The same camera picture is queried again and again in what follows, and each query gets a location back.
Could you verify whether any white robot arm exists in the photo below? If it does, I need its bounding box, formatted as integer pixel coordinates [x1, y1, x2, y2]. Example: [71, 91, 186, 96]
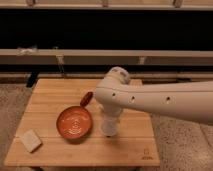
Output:
[94, 67, 213, 125]

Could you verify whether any wooden table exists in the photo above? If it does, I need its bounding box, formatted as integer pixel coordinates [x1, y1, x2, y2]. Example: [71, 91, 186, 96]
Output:
[4, 79, 160, 167]

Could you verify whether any long wooden bench rail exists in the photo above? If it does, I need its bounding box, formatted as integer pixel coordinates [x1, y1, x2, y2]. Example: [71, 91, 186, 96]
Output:
[0, 48, 213, 66]

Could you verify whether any white sponge block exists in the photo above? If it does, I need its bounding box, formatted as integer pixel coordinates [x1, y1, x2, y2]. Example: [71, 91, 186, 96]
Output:
[20, 130, 42, 153]

